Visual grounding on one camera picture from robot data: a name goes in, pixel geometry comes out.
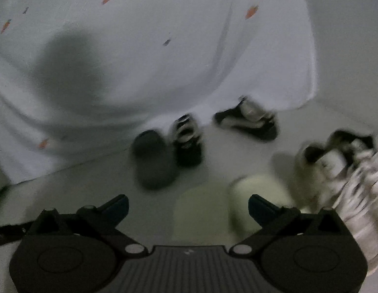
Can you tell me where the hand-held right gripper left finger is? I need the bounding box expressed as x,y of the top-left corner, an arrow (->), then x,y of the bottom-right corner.
24,194 -> 150,255

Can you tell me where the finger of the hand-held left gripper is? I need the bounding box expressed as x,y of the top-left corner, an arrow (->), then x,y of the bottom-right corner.
0,224 -> 32,248

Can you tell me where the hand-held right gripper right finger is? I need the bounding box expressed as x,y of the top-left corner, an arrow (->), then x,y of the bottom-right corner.
230,194 -> 354,255

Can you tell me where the light green slipper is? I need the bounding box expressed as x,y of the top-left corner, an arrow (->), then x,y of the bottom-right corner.
228,174 -> 295,236
172,186 -> 236,245

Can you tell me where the grey slipper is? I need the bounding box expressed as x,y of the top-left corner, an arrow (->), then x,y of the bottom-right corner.
131,130 -> 179,190

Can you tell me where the beige sneaker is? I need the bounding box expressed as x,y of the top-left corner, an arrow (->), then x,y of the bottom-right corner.
332,154 -> 378,277
294,130 -> 378,212

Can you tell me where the black sneaker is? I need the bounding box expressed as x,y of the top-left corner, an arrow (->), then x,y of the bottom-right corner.
214,96 -> 279,143
171,114 -> 205,167

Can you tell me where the white carrot-print sheet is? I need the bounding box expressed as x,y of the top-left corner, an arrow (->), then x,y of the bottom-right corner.
0,0 -> 318,185

